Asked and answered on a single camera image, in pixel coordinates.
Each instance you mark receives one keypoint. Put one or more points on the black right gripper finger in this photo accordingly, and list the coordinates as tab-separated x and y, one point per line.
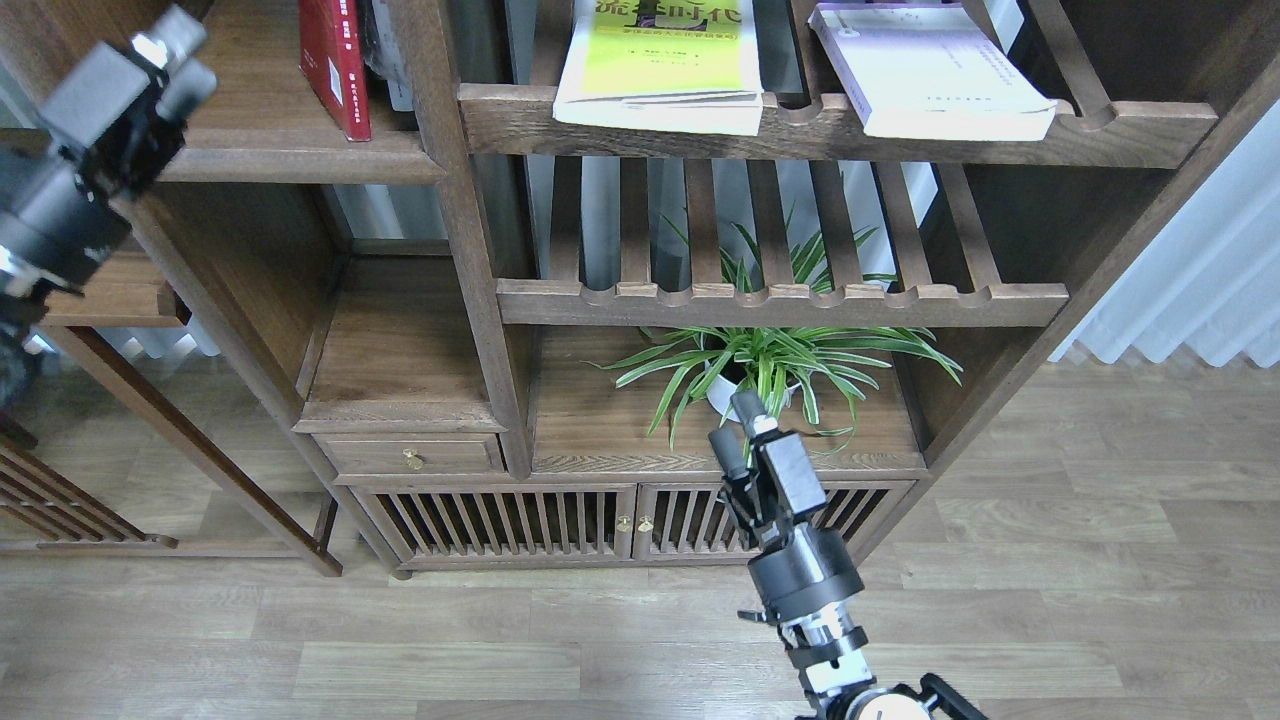
733	451
783	483

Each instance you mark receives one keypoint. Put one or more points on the brass drawer knob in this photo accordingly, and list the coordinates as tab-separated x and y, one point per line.
413	461

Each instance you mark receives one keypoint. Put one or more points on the white curtain right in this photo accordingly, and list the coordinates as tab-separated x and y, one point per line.
1209	282

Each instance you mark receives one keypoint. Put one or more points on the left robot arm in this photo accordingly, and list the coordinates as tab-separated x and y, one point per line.
19	314

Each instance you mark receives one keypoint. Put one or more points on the yellow-green paperback book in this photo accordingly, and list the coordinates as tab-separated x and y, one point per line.
670	66

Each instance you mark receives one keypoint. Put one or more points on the red paperback book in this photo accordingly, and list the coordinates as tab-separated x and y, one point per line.
331	61

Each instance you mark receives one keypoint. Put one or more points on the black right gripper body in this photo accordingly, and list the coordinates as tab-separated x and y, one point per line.
804	570

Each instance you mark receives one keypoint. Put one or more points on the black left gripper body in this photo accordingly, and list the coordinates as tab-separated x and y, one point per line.
58	223

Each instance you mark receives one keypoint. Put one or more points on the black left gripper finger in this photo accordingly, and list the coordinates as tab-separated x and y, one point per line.
188	88
112	87

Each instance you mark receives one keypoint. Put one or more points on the large dark wooden bookshelf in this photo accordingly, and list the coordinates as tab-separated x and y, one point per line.
453	285

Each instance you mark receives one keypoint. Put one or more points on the spider plant in white pot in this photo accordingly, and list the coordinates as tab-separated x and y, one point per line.
826	368

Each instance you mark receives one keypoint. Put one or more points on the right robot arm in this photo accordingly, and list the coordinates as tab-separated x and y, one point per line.
825	648

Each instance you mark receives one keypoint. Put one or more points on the wooden side table left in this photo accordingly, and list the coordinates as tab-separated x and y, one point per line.
66	521

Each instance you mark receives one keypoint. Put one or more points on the white lavender paperback book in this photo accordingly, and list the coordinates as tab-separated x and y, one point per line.
928	72

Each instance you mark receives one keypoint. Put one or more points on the upright books on shelf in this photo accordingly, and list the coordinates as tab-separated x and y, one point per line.
382	53

